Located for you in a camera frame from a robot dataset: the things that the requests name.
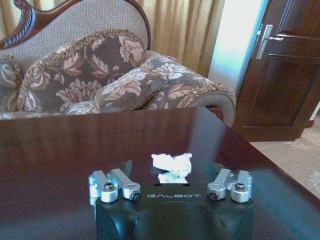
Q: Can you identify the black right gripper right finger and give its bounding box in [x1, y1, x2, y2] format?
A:
[202, 160, 253, 204]

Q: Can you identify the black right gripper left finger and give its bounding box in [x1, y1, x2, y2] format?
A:
[88, 159, 142, 203]

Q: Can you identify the crumpled white paper trash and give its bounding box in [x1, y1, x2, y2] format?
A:
[151, 152, 193, 175]

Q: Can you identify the pale patterned carpet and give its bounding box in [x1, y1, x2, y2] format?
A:
[249, 119, 320, 201]

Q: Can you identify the large floral fringed cushion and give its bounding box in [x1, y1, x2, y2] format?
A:
[16, 29, 147, 115]

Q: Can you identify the dark wooden door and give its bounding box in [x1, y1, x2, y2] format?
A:
[232, 0, 320, 143]

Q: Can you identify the carved wooden upholstered sofa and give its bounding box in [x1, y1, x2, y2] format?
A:
[0, 0, 237, 129]

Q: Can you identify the small floral fringed cushion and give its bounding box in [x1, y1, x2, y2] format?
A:
[0, 55, 24, 113]

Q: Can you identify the beige pleated curtain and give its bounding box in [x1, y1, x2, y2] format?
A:
[0, 0, 227, 77]

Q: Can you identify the silver door handle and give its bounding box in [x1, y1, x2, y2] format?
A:
[255, 24, 284, 60]

